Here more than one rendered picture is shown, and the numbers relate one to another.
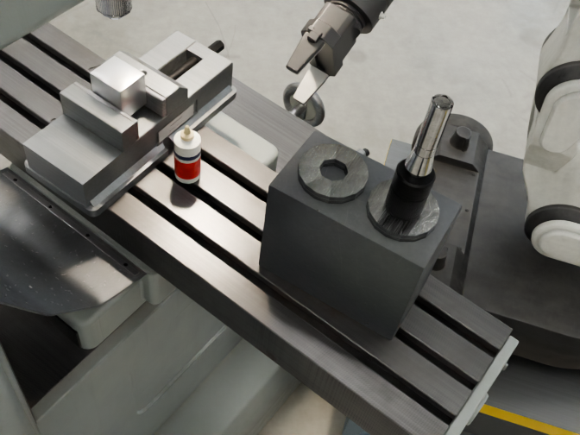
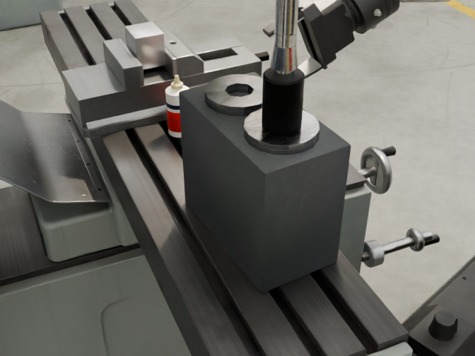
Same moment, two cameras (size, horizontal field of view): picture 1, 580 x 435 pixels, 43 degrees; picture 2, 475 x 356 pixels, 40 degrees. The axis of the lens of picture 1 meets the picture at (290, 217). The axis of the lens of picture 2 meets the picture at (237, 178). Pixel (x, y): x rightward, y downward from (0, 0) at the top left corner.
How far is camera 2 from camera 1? 58 cm
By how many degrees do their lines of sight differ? 31
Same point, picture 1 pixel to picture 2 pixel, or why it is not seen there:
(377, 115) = not seen: outside the picture
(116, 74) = (143, 30)
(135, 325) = (105, 264)
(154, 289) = (119, 224)
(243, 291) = (157, 215)
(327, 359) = (187, 285)
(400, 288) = (255, 208)
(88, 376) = (44, 287)
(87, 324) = (48, 227)
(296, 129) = not seen: hidden behind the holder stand
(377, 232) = (243, 140)
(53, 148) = (78, 78)
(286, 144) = not seen: hidden behind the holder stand
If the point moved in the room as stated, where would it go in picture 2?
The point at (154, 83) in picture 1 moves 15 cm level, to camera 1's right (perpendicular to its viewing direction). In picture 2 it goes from (175, 49) to (244, 72)
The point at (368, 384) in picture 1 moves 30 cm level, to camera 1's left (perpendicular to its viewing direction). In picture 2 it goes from (210, 318) to (48, 222)
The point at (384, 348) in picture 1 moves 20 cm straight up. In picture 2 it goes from (250, 297) to (252, 166)
